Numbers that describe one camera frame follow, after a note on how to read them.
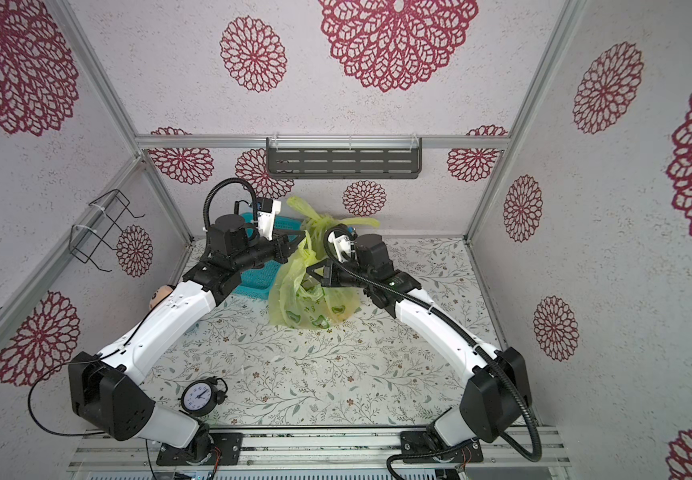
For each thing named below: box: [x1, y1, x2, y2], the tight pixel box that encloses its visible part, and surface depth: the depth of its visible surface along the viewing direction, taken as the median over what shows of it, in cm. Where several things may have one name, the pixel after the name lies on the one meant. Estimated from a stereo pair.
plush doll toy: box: [149, 285, 173, 309], surface depth 94 cm
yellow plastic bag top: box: [286, 196, 380, 247], surface depth 96 cm
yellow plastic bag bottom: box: [268, 231, 361, 330], surface depth 84 cm
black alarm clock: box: [178, 376, 228, 417], surface depth 81 cm
